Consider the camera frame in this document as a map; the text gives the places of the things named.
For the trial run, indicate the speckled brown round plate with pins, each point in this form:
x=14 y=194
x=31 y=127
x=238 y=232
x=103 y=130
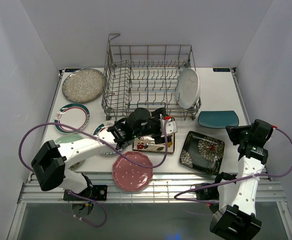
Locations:
x=83 y=85

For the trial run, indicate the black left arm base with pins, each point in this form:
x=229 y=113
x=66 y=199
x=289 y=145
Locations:
x=93 y=192

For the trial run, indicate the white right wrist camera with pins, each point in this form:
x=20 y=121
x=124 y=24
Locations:
x=271 y=132

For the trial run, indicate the dark logo sticker left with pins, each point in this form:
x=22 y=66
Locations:
x=71 y=70

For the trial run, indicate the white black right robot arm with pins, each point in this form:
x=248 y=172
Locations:
x=236 y=218

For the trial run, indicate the teal square plate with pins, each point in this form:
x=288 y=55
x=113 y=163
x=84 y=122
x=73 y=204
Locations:
x=218 y=119

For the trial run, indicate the black floral square plate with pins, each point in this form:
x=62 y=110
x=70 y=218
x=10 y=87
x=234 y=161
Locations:
x=202 y=153

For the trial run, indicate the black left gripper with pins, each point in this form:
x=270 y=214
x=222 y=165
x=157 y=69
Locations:
x=157 y=115

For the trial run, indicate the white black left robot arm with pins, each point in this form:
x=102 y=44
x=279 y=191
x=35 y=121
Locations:
x=52 y=162

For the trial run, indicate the white plate steam logo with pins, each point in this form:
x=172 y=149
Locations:
x=100 y=128

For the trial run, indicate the pink dotted scalloped plate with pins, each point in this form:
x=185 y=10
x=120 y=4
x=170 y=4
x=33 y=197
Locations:
x=129 y=176

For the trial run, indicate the dark logo sticker right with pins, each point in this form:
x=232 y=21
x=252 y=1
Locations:
x=221 y=69

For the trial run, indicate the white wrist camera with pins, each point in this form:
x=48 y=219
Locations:
x=271 y=132
x=168 y=125

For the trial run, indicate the white oval plate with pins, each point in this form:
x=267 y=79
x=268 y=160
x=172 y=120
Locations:
x=188 y=88

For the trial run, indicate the mint green flower plate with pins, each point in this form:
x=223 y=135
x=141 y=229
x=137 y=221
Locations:
x=67 y=139

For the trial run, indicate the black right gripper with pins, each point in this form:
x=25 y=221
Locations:
x=232 y=131

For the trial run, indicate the white plate green red rim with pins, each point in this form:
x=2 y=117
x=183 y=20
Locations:
x=75 y=115

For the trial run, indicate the cream floral square plate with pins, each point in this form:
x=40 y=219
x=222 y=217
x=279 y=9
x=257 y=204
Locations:
x=147 y=144

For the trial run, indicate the dark logo sticker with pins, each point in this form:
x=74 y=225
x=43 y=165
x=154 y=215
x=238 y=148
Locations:
x=221 y=69
x=71 y=70

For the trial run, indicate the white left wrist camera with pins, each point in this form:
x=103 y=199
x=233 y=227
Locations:
x=168 y=125

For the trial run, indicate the grey wire dish rack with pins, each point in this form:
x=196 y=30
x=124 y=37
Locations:
x=145 y=76

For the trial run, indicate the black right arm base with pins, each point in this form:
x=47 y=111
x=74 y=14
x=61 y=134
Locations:
x=212 y=193

